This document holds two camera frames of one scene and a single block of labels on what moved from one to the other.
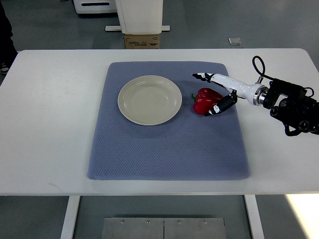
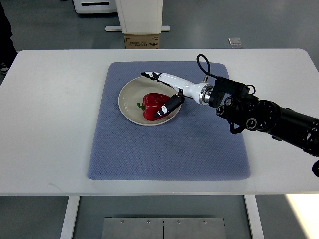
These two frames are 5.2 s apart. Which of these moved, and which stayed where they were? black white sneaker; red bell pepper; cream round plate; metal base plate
Moved: red bell pepper
Stayed: cream round plate; metal base plate; black white sneaker
